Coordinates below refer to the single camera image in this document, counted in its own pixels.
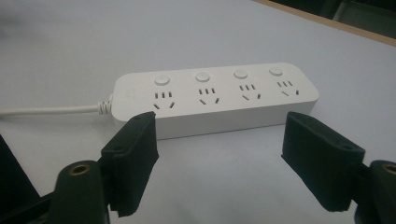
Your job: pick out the white power strip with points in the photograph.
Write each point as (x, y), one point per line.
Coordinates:
(218, 99)

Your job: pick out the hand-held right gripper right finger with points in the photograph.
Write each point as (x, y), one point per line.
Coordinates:
(320, 158)

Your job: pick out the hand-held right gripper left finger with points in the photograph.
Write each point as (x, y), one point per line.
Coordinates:
(130, 149)

